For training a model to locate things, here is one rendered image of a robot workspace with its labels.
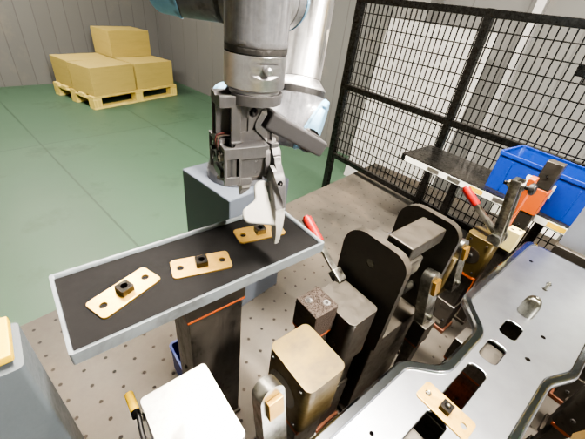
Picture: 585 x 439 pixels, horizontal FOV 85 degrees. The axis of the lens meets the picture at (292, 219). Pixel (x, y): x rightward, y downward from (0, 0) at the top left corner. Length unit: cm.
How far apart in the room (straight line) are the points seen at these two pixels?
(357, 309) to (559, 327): 47
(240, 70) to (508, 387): 64
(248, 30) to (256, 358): 77
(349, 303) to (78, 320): 39
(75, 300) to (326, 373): 34
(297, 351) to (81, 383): 61
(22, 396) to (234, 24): 47
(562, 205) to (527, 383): 67
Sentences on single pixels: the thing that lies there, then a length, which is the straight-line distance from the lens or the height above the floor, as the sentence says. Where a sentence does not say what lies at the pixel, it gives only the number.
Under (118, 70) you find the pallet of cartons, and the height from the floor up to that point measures 44.
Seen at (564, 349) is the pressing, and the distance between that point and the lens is 85.
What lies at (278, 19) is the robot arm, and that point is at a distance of 40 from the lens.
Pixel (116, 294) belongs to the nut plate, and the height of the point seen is 116.
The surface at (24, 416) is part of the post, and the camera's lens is 54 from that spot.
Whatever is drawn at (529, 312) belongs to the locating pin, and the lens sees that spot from 85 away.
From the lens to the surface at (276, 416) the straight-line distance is 47.
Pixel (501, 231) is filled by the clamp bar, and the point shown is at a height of 109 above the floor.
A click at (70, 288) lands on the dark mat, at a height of 116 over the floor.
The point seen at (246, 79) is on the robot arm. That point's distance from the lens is 40.
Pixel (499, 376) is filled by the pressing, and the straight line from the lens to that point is 71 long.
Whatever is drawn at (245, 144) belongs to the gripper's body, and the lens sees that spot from 43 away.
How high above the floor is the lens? 149
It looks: 34 degrees down
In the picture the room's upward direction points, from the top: 8 degrees clockwise
